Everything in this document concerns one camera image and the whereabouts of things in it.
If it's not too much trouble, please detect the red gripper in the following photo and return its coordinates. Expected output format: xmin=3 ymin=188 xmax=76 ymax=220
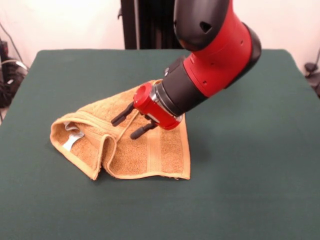
xmin=111 ymin=83 xmax=182 ymax=140

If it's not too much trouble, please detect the tan terry towel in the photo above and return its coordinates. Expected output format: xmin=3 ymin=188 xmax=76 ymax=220
xmin=50 ymin=79 xmax=191 ymax=181

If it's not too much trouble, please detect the dark green table cloth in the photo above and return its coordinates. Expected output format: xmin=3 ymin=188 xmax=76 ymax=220
xmin=0 ymin=48 xmax=320 ymax=240

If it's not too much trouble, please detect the black round clamp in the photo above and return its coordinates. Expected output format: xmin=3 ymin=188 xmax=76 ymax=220
xmin=304 ymin=62 xmax=320 ymax=98

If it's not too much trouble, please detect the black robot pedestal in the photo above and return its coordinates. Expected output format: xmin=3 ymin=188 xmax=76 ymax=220
xmin=120 ymin=0 xmax=180 ymax=50

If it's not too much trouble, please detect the black cable bundle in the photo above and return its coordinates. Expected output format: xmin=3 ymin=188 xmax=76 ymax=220
xmin=0 ymin=58 xmax=28 ymax=108

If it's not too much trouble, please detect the black wall power strip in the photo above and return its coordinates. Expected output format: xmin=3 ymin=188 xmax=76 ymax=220
xmin=0 ymin=39 xmax=11 ymax=62

